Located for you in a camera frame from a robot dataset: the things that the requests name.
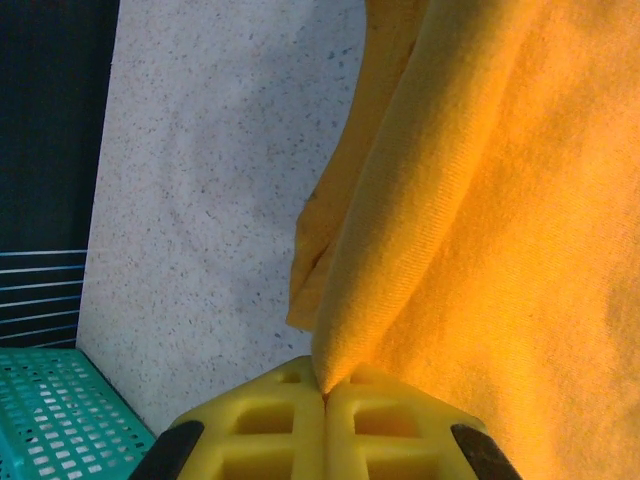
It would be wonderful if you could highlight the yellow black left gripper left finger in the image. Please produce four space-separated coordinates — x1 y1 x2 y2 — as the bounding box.
130 355 327 480

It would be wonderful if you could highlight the orange t-shirt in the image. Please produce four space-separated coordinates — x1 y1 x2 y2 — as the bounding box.
285 0 640 480

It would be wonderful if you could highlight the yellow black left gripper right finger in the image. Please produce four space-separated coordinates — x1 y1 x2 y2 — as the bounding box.
324 363 524 480

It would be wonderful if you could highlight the teal plastic basket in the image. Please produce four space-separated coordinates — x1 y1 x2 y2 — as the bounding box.
0 348 157 480

